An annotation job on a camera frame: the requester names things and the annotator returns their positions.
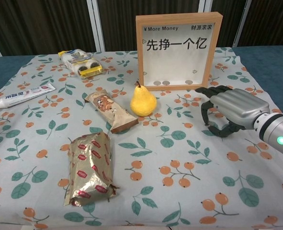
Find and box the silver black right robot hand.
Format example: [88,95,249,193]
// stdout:
[194,85,270,139]

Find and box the gold foil snack bag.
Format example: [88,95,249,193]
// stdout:
[63,132,121,207]

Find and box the teal table cover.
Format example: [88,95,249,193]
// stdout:
[0,45,283,115]

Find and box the floral leaf print tablecloth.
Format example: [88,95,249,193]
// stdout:
[0,45,283,230]

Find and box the white toothpaste tube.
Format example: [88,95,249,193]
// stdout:
[0,84,57,111]

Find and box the brown nut bar wrapper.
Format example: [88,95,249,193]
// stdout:
[84,89,139,134]

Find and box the yellow pear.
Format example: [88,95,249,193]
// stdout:
[130,80,158,117]

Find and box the yellow blue cookie package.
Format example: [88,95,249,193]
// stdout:
[57,49,104,79]

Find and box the wooden frame money box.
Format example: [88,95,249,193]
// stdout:
[135,11,222,92]

